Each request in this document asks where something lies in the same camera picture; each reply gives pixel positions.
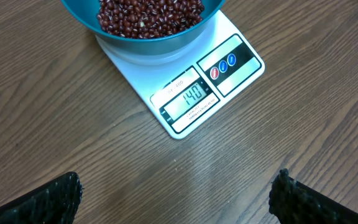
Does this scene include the teal blue bowl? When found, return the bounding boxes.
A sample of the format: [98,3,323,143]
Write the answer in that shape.
[62,0,224,55]

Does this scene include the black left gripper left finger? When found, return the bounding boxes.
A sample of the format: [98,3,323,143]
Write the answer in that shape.
[0,172,83,224]

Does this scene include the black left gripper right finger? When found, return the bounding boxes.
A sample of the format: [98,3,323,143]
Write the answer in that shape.
[268,169,358,224]

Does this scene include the white digital kitchen scale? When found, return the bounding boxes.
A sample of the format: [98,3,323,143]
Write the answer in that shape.
[97,11,265,139]

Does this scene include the red beans in bowl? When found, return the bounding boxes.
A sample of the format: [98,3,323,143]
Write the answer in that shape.
[96,0,205,39]

